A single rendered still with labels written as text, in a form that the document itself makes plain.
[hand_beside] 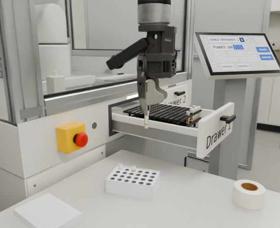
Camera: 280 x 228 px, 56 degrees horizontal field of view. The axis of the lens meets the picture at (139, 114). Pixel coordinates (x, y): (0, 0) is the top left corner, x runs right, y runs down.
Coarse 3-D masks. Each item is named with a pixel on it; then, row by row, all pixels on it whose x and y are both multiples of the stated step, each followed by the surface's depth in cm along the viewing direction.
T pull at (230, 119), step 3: (222, 117) 81; (225, 117) 81; (228, 117) 81; (231, 117) 80; (234, 117) 82; (222, 120) 81; (225, 120) 80; (228, 120) 78; (231, 120) 79; (228, 123) 78
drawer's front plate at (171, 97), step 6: (186, 84) 136; (168, 90) 119; (174, 90) 124; (180, 90) 130; (186, 90) 135; (168, 96) 120; (174, 96) 125; (180, 96) 131; (186, 96) 136; (162, 102) 116; (168, 102) 121; (180, 102) 132; (186, 102) 138
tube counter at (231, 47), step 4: (228, 44) 160; (232, 44) 161; (236, 44) 162; (240, 44) 163; (244, 44) 163; (248, 44) 164; (228, 48) 158; (232, 48) 159; (236, 48) 160; (240, 48) 161; (244, 48) 162; (248, 48) 163; (252, 48) 164
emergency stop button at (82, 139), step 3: (78, 135) 70; (81, 135) 71; (84, 135) 71; (78, 138) 70; (81, 138) 70; (84, 138) 71; (87, 138) 72; (78, 141) 70; (81, 141) 70; (84, 141) 71; (87, 141) 73; (78, 144) 70; (81, 144) 71; (84, 144) 72
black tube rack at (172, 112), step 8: (152, 104) 102; (160, 104) 102; (128, 112) 92; (136, 112) 91; (152, 112) 91; (160, 112) 91; (168, 112) 91; (176, 112) 91; (184, 112) 91; (152, 120) 88; (160, 120) 92; (168, 120) 83; (184, 120) 92
